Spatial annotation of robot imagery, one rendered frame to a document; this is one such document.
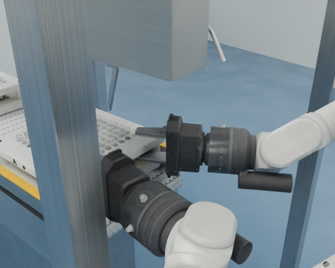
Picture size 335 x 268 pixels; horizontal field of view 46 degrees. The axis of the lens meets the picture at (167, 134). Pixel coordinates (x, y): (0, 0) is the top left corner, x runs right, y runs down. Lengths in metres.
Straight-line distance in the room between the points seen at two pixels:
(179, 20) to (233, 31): 4.47
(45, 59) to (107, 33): 0.35
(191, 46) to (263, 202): 1.63
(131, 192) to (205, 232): 0.17
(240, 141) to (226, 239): 0.29
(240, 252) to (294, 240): 1.08
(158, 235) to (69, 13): 0.30
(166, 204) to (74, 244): 0.13
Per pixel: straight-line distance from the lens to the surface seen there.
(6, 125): 1.07
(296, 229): 1.59
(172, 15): 0.64
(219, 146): 0.70
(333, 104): 0.78
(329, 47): 1.28
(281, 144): 0.70
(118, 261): 1.00
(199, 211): 0.50
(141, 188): 0.57
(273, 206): 2.23
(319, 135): 0.72
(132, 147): 0.75
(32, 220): 0.77
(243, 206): 2.19
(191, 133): 0.71
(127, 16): 0.71
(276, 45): 4.74
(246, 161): 0.71
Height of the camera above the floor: 1.33
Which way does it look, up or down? 28 degrees down
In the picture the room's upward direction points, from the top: straight up
